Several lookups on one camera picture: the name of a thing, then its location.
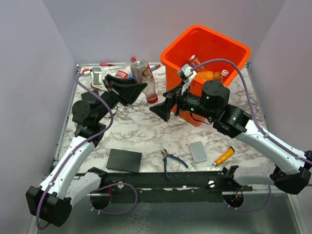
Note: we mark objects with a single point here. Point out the orange utility knife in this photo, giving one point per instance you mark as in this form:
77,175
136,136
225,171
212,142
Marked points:
224,157

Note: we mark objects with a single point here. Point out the small orange juice bottle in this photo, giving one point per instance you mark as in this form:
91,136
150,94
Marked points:
209,75

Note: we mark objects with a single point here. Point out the grey metal tin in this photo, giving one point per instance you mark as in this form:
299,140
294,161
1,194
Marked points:
198,151

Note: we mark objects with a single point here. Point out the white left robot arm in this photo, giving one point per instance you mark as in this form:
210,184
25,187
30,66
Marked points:
52,201

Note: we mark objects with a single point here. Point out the black foam block left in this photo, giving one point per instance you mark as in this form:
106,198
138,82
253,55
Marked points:
88,97

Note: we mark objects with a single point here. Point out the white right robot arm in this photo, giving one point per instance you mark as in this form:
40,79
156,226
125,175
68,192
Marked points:
291,170

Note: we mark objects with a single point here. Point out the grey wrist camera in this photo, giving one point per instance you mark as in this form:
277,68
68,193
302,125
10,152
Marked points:
187,74
96,75

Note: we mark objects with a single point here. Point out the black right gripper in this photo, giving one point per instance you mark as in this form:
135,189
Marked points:
163,109

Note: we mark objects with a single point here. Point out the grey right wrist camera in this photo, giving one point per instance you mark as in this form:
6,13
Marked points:
187,74

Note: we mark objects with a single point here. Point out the orange plastic bin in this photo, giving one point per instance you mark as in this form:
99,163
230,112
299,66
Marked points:
206,44

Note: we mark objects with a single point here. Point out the black foam pad front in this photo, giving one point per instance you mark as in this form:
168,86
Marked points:
122,160

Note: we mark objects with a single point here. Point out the orange label slim bottle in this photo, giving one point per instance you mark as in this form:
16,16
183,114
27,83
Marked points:
194,61

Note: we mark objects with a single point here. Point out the red cap clear bottle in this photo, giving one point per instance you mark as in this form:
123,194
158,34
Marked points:
143,74

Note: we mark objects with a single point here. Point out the red screwdriver at back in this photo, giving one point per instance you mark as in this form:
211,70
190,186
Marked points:
106,64

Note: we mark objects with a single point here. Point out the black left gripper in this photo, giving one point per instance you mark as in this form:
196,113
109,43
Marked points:
128,89

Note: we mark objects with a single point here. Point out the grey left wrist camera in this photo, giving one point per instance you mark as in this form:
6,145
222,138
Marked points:
96,75

